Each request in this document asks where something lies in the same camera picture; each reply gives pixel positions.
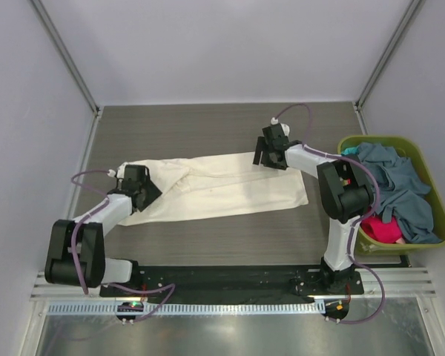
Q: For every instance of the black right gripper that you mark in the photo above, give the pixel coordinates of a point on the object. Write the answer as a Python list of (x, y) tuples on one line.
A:
[(262, 147)]

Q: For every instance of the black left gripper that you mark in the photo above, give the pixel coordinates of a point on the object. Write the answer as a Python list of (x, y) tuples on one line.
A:
[(153, 193)]

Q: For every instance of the cream white t shirt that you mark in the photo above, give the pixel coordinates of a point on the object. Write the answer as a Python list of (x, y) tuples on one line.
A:
[(217, 186)]

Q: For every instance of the olive green plastic bin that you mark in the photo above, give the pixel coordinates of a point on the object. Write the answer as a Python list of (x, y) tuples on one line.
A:
[(404, 147)]

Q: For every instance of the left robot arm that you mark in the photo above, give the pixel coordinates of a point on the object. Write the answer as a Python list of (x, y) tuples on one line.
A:
[(76, 253)]

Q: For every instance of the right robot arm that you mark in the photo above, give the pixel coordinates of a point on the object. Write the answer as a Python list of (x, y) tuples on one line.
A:
[(345, 192)]

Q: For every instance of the teal t shirt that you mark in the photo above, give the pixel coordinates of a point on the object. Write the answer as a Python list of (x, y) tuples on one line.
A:
[(349, 151)]

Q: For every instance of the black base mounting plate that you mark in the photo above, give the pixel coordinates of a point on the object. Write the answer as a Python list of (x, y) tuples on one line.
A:
[(243, 285)]

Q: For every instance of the red t shirt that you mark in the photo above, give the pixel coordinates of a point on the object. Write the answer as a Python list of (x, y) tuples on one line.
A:
[(382, 232)]

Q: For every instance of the grey blue t shirt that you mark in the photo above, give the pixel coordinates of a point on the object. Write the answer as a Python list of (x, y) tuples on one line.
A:
[(402, 193)]

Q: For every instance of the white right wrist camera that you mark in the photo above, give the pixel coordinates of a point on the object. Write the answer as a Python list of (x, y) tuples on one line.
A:
[(285, 127)]

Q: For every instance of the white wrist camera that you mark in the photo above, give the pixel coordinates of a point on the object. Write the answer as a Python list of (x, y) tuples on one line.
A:
[(119, 172), (285, 127)]

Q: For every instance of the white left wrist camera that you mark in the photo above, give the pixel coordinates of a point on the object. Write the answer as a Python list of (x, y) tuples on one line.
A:
[(119, 172)]

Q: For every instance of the white slotted cable duct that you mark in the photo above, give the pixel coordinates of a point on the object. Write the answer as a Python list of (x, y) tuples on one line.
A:
[(133, 309)]

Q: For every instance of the left aluminium corner post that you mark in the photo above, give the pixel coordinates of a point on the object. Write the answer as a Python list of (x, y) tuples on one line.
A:
[(61, 48)]

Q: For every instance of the aluminium corner post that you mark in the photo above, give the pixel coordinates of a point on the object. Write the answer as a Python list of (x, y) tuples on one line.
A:
[(61, 48), (401, 29)]

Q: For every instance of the right aluminium corner post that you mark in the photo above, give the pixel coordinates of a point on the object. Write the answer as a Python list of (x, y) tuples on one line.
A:
[(401, 29)]

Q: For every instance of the aluminium frame rail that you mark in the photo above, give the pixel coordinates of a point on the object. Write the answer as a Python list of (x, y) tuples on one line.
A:
[(397, 282)]

